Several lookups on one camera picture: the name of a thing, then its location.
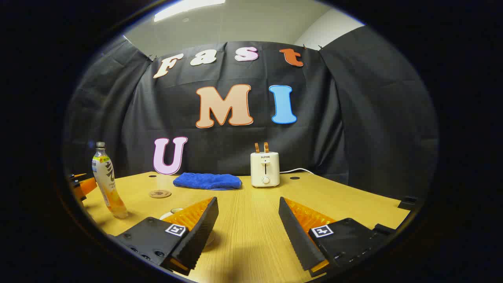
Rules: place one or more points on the round cork coaster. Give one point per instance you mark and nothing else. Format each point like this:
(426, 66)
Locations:
(160, 193)

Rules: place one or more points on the clear water bottle white label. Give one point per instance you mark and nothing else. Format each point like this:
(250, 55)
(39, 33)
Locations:
(105, 177)

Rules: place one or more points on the cream toaster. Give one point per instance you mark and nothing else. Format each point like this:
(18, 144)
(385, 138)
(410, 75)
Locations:
(265, 169)

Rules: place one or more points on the black table clamp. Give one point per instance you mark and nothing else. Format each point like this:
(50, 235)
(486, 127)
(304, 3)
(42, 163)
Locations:
(408, 203)

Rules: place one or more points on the black backdrop cloth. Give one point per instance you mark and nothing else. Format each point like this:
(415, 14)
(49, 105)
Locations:
(235, 145)

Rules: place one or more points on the white saucer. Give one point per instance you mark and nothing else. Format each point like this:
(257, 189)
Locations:
(210, 237)

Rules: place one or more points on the blue towel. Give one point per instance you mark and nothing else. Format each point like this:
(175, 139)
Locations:
(208, 181)

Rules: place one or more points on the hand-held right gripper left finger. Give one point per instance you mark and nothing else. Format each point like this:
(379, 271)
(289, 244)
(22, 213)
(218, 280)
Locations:
(200, 232)

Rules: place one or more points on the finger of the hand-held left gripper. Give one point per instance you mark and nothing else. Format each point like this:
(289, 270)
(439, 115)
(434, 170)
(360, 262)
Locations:
(88, 186)
(78, 176)

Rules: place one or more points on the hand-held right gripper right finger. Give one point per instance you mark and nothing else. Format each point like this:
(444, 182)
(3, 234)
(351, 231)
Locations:
(298, 236)

